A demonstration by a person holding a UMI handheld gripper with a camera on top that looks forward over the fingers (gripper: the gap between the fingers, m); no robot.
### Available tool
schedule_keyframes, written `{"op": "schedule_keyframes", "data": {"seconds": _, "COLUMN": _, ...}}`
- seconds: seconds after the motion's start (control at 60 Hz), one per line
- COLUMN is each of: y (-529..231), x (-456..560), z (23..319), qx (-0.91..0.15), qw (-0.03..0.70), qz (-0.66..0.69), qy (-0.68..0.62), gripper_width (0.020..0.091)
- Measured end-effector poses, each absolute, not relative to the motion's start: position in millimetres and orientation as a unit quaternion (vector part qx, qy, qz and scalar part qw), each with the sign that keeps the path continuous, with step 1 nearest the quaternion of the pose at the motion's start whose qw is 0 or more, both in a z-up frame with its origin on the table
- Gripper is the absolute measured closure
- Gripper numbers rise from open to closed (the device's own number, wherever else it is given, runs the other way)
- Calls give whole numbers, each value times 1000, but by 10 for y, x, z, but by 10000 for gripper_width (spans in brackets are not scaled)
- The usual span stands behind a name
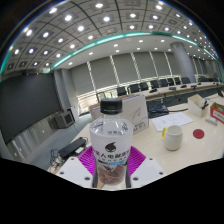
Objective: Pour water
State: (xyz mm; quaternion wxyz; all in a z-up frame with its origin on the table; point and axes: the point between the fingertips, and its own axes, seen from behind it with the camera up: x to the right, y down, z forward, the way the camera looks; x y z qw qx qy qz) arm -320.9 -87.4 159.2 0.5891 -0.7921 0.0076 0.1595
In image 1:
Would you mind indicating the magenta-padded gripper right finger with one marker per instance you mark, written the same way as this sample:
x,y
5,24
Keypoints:
x,y
146,170

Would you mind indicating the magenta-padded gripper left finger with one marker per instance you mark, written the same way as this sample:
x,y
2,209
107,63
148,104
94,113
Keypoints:
x,y
75,170

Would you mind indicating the clear bottle with black cap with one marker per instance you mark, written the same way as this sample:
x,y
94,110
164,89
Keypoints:
x,y
110,146

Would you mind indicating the black power strip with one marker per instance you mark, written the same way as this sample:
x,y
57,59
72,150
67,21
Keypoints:
x,y
72,147

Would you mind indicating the white mug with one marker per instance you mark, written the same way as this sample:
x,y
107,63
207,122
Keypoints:
x,y
173,138

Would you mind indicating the grey box monitor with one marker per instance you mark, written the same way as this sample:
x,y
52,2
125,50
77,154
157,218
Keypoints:
x,y
63,120

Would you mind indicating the white printed paper carton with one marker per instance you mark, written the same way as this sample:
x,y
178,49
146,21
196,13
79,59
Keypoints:
x,y
138,115

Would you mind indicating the black desk conference console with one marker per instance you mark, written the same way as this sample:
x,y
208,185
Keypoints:
x,y
157,111

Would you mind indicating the flat round red coaster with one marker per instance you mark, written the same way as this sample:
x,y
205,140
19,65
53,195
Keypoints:
x,y
198,134

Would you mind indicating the long curved conference desk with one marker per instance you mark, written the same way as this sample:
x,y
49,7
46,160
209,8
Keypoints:
x,y
173,92

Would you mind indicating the group of black office chairs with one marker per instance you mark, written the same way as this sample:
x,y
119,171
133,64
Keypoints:
x,y
134,88

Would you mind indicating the open red-edged cardboard box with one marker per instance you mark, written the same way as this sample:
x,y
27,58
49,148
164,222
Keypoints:
x,y
218,114

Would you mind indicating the group of ceiling lights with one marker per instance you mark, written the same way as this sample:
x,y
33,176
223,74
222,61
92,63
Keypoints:
x,y
68,17

